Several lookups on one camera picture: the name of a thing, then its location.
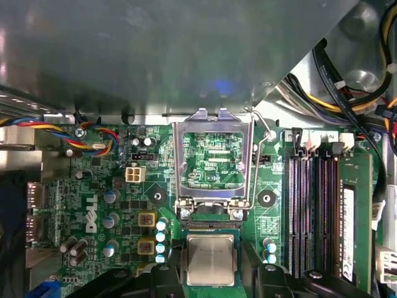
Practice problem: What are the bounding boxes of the yellow black power wires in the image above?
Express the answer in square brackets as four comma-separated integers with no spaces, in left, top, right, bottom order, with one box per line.
[280,0,397,143]

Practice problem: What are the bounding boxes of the white four-pin connector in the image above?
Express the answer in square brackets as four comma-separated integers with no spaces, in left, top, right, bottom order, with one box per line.
[125,165,147,184]

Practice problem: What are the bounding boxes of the metal socket cover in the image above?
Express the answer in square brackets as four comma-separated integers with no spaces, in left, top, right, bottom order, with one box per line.
[172,106,257,222]

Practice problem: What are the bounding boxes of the silver rear port block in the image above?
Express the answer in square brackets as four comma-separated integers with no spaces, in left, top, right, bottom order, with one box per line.
[26,181,48,246]

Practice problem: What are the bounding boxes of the multicoloured fan wire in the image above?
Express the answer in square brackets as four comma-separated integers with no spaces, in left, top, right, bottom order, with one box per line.
[0,116,121,158]

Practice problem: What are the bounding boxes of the orange wire bundle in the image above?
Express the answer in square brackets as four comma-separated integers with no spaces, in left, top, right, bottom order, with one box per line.
[383,98,397,141]

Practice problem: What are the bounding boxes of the blue board connector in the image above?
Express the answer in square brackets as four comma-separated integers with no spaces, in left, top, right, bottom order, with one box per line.
[29,280,62,298]

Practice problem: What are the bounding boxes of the green RAM stick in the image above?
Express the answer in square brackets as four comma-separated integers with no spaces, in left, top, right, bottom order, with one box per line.
[336,133,375,291]

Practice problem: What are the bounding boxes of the wire locking lever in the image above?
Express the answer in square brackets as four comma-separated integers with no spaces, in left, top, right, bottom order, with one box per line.
[243,104,279,212]

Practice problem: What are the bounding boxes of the grey power supply unit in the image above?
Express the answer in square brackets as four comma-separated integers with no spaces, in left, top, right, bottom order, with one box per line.
[0,0,353,125]

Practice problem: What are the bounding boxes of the CPU socket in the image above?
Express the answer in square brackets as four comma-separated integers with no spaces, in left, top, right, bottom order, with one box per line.
[178,214,244,298]

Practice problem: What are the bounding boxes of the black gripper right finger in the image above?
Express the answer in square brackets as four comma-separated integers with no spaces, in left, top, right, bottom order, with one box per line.
[238,243,376,298]

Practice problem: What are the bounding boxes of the green motherboard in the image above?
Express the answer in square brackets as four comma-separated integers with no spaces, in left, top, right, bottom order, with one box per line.
[26,122,385,298]

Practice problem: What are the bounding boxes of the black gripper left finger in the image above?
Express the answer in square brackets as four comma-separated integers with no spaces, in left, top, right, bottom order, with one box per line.
[66,244,186,298]

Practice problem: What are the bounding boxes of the silver CPU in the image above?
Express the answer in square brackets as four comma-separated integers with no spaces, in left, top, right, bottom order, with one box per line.
[184,228,240,287]

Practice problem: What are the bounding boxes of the black PC case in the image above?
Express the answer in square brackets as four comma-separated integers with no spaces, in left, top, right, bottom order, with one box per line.
[0,0,397,298]

